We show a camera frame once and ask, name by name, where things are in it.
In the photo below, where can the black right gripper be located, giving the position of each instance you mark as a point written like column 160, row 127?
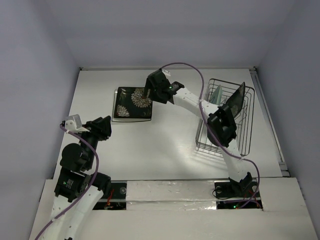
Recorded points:
column 153, row 83

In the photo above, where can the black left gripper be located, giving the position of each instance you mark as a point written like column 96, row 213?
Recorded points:
column 101, row 127

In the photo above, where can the white square plate black rim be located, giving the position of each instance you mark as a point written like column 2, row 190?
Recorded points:
column 115, row 120

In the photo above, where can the black floral square plate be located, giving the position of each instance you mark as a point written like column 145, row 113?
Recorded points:
column 132, row 102
column 236, row 100

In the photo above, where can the light green oval plate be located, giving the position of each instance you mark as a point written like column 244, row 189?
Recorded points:
column 216, row 96

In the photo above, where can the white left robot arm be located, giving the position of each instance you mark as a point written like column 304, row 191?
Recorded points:
column 79, row 185

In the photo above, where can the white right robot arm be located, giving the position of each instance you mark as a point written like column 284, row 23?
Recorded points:
column 219, row 120

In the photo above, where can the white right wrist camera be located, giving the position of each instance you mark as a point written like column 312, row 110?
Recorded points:
column 166, row 73

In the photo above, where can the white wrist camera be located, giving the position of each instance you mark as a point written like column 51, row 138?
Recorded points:
column 166, row 73
column 73, row 124

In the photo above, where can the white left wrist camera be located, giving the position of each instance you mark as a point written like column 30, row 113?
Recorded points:
column 73, row 124

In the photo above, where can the wire dish rack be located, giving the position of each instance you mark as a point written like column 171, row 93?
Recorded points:
column 244, row 120

